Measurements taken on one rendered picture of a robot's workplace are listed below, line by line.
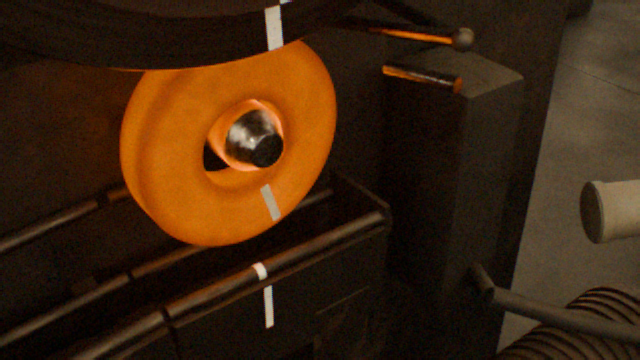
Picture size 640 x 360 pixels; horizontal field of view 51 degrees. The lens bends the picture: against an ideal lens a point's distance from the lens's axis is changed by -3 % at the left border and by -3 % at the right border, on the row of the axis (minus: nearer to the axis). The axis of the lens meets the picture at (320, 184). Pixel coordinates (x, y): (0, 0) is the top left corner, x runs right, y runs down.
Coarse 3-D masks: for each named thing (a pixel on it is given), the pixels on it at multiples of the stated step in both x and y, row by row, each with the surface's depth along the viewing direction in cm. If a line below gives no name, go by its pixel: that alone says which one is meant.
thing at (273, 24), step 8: (280, 0) 38; (288, 0) 39; (272, 8) 40; (272, 16) 41; (272, 24) 41; (280, 24) 41; (272, 32) 41; (280, 32) 42; (272, 40) 41; (280, 40) 42; (272, 48) 42
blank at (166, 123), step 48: (288, 48) 44; (144, 96) 41; (192, 96) 41; (240, 96) 44; (288, 96) 46; (144, 144) 41; (192, 144) 43; (288, 144) 48; (144, 192) 42; (192, 192) 45; (240, 192) 47; (288, 192) 50; (192, 240) 46; (240, 240) 49
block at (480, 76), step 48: (432, 48) 64; (432, 96) 58; (480, 96) 56; (432, 144) 61; (480, 144) 59; (384, 192) 69; (432, 192) 63; (480, 192) 62; (432, 240) 65; (480, 240) 66; (432, 288) 68
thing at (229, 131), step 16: (224, 112) 44; (240, 112) 43; (256, 112) 43; (272, 112) 44; (224, 128) 43; (240, 128) 43; (256, 128) 43; (272, 128) 43; (208, 144) 45; (224, 144) 43; (240, 144) 43; (256, 144) 43; (272, 144) 43; (224, 160) 45; (240, 160) 43; (256, 160) 43; (272, 160) 44
